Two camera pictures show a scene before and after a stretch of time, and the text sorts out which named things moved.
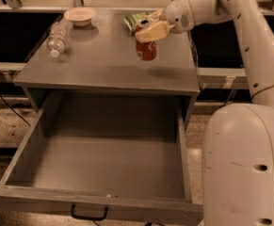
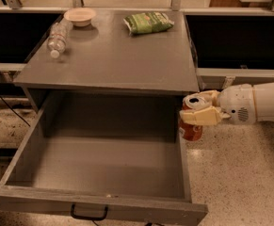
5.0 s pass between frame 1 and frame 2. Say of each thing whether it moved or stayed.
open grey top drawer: stayed
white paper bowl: stayed
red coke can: moved
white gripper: moved
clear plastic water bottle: stayed
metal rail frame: stayed
